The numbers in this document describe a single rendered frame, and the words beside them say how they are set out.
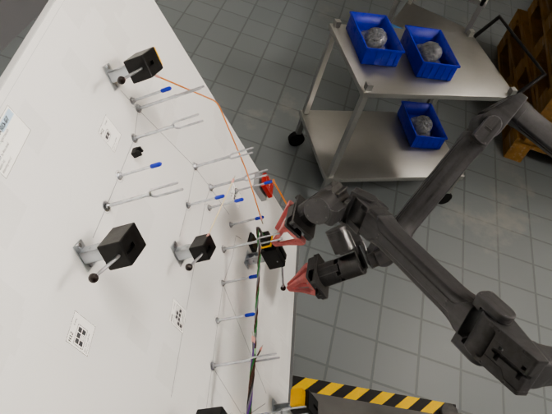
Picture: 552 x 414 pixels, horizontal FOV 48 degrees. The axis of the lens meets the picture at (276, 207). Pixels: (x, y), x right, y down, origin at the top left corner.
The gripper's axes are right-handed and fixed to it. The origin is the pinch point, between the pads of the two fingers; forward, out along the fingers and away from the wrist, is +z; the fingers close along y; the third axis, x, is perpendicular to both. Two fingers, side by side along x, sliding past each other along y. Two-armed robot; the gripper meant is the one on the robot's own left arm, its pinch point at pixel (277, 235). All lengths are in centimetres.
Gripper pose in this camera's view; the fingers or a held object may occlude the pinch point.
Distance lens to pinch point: 141.8
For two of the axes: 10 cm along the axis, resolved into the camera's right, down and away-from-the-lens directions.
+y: -1.5, 6.0, -7.9
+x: 7.0, 6.3, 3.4
